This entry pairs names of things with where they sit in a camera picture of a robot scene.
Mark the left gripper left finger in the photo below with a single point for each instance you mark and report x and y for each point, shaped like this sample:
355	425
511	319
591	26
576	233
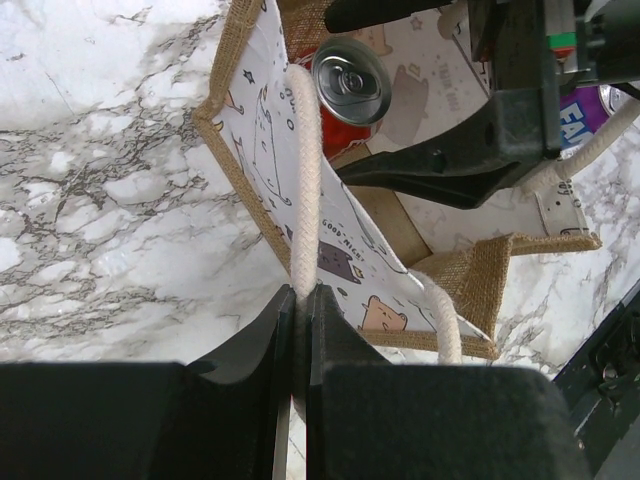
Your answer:
222	416

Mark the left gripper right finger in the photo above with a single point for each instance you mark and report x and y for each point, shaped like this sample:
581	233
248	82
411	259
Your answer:
370	419

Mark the red soda can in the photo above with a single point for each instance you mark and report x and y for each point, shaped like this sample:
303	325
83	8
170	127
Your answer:
355	92

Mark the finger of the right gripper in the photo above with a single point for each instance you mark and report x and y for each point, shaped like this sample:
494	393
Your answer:
349	15

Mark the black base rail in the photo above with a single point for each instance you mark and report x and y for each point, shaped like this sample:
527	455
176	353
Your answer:
600	384

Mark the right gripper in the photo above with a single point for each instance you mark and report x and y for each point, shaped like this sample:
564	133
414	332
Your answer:
530	50

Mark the canvas tote bag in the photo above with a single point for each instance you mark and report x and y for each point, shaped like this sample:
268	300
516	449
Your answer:
376	250

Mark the purple Fanta can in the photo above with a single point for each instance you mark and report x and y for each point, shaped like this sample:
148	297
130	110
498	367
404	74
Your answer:
593	117

